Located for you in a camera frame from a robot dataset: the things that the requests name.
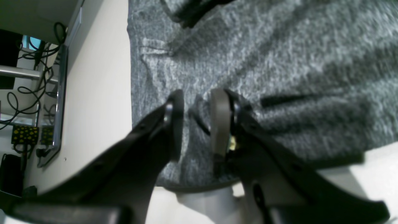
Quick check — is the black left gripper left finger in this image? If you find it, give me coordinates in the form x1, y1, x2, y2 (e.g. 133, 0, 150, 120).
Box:
1, 90, 184, 224

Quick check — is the grey long-sleeve T-shirt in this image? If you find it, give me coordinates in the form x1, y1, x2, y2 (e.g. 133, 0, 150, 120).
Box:
127, 0, 398, 191

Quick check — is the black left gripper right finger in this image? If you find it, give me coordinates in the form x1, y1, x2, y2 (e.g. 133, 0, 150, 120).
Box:
210, 88, 390, 224

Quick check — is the yellow black patterned box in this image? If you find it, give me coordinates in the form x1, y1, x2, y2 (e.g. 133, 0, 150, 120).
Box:
11, 126, 54, 146

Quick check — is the black cable bundle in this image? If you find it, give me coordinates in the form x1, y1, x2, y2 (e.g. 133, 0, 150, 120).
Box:
0, 22, 67, 168

